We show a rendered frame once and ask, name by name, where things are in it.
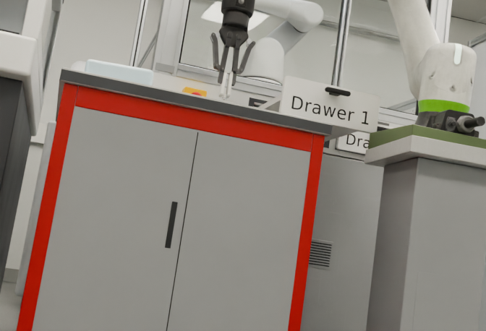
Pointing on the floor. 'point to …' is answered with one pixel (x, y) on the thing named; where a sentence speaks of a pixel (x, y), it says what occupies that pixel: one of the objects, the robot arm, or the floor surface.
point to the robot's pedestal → (428, 236)
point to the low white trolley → (171, 212)
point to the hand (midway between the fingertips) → (226, 84)
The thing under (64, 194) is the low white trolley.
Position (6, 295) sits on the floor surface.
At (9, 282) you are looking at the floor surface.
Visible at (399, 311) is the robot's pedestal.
